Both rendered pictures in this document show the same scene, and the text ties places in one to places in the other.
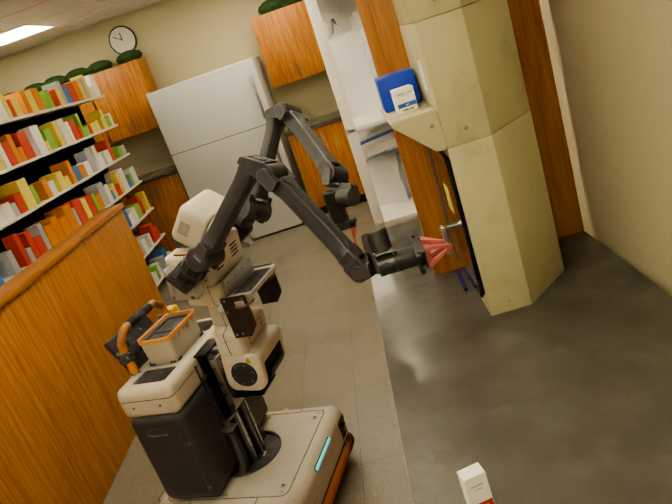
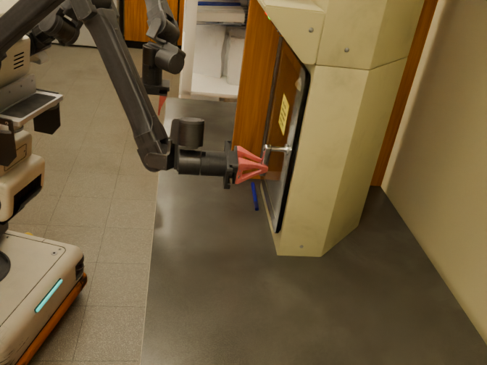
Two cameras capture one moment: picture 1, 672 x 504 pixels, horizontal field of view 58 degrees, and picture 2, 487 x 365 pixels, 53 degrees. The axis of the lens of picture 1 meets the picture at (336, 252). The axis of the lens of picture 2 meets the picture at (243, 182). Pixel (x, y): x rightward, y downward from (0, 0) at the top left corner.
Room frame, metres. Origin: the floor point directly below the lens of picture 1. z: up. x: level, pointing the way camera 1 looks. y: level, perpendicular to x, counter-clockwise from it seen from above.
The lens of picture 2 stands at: (0.57, 0.01, 1.66)
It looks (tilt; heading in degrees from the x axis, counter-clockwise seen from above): 30 degrees down; 345
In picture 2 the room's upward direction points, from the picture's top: 8 degrees clockwise
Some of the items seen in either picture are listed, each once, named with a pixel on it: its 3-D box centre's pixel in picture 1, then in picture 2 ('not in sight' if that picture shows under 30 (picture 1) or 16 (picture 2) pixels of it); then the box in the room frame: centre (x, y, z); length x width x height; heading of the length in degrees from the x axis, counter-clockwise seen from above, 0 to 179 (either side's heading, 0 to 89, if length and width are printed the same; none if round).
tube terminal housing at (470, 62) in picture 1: (489, 154); (344, 85); (1.60, -0.48, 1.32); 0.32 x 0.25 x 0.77; 175
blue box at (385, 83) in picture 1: (397, 89); not in sight; (1.70, -0.30, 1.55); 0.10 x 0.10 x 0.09; 85
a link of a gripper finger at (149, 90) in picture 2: (348, 234); (154, 99); (1.94, -0.06, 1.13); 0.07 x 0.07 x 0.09; 84
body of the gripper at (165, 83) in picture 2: (338, 215); (151, 75); (1.94, -0.05, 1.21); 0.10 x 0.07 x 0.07; 84
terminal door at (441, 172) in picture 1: (453, 215); (280, 133); (1.61, -0.34, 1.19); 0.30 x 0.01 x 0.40; 174
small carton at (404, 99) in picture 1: (404, 99); not in sight; (1.58, -0.29, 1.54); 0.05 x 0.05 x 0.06; 89
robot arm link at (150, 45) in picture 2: (334, 198); (153, 55); (1.94, -0.05, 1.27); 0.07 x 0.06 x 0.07; 39
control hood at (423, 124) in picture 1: (410, 127); (277, 17); (1.61, -0.29, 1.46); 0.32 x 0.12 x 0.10; 175
